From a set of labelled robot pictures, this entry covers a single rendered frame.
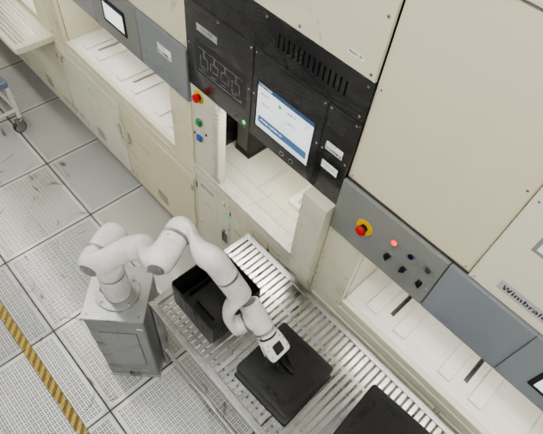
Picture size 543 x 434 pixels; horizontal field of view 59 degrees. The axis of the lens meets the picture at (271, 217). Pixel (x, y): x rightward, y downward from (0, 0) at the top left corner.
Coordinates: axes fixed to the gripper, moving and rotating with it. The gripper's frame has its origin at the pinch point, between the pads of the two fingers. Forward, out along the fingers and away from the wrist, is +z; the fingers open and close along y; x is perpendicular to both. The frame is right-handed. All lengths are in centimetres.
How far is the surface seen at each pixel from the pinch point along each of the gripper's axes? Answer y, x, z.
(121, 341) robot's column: -37, 75, -22
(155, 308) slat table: -20, 51, -33
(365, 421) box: 1.8, -34.6, 17.0
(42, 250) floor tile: -31, 187, -62
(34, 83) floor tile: 49, 292, -167
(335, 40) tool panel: 41, -54, -104
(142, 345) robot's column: -30, 73, -14
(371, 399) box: 9.3, -32.5, 14.8
